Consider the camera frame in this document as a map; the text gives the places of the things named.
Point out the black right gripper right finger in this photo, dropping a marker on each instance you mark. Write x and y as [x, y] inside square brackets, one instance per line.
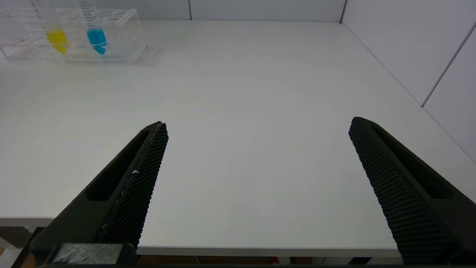
[409, 208]

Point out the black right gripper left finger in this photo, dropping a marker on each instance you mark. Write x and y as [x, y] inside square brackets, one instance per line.
[130, 201]

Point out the clear acrylic test tube rack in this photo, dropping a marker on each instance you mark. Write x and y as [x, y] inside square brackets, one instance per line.
[122, 37]

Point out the test tube with blue pigment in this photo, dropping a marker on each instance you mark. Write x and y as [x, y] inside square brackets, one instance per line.
[97, 39]

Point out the test tube with yellow pigment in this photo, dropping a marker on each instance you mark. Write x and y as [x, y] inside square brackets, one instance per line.
[57, 39]

